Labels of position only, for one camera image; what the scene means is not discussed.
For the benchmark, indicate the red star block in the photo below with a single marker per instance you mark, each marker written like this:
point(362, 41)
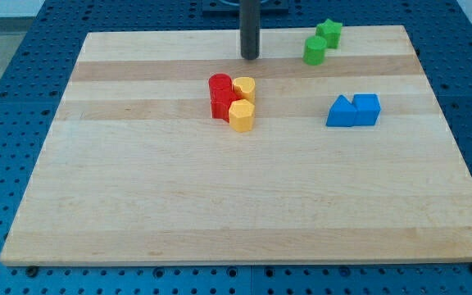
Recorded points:
point(221, 101)

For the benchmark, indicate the blue cube block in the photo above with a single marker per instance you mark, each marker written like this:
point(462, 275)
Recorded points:
point(367, 108)

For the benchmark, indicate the green star block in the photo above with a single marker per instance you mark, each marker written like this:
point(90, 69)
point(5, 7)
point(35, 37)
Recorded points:
point(331, 31)

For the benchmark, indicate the yellow hexagon block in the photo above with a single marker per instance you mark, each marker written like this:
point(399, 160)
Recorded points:
point(241, 115)

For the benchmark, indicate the yellow heart block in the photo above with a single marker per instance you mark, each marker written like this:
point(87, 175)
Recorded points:
point(245, 88)

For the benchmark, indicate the red cylinder block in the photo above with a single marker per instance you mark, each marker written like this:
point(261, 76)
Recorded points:
point(219, 82)

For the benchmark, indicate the light wooden board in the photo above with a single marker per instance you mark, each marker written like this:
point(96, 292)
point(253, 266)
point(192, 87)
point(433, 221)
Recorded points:
point(135, 171)

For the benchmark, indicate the blue triangle block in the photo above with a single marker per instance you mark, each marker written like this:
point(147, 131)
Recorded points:
point(342, 113)

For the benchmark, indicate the green cylinder block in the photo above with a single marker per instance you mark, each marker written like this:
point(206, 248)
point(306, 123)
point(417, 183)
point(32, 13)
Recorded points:
point(314, 50)

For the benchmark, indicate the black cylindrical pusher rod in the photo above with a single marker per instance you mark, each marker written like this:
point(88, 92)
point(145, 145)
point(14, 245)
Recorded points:
point(249, 27)

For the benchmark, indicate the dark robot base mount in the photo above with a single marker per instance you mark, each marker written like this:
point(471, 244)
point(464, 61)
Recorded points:
point(231, 7)

